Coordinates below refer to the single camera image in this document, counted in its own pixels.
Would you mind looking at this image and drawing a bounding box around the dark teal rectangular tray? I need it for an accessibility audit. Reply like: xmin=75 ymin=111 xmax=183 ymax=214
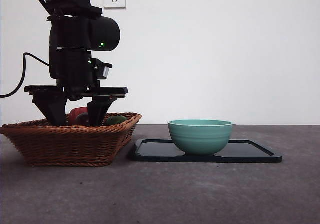
xmin=128 ymin=138 xmax=283 ymax=163

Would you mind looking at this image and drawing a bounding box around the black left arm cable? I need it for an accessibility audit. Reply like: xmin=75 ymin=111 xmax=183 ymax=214
xmin=0 ymin=52 xmax=51 ymax=99

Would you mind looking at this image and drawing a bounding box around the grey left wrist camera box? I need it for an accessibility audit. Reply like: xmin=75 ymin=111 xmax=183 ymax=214
xmin=91 ymin=58 xmax=113 ymax=80

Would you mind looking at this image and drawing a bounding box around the green pepper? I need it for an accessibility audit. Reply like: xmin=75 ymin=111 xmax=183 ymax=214
xmin=103 ymin=115 xmax=128 ymax=126

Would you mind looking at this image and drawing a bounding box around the brown wicker basket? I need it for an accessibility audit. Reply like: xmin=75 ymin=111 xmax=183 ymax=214
xmin=0 ymin=112 xmax=143 ymax=167

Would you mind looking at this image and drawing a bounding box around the red bell pepper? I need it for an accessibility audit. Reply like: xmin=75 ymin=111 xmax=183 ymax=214
xmin=68 ymin=106 xmax=89 ymax=125

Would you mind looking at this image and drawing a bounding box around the teal ribbed bowl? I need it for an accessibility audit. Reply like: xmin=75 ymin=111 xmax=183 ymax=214
xmin=167 ymin=119 xmax=234 ymax=156

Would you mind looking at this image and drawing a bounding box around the dark purple round fruit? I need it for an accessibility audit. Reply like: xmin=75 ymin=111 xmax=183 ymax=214
xmin=76 ymin=113 xmax=91 ymax=125

